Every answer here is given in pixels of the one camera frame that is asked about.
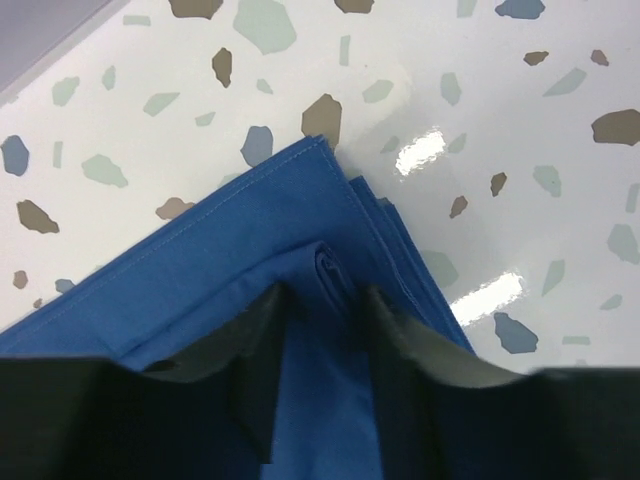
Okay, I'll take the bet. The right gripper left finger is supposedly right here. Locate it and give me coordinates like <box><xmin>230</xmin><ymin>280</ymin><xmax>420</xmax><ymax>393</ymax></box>
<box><xmin>1</xmin><ymin>284</ymin><xmax>286</xmax><ymax>479</ymax></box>

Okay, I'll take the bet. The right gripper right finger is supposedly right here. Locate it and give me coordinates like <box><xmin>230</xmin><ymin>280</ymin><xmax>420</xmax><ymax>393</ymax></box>
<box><xmin>363</xmin><ymin>287</ymin><xmax>639</xmax><ymax>479</ymax></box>

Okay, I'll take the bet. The blue surgical cloth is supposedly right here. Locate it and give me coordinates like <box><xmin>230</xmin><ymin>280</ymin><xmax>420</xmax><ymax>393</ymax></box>
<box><xmin>1</xmin><ymin>137</ymin><xmax>467</xmax><ymax>479</ymax></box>

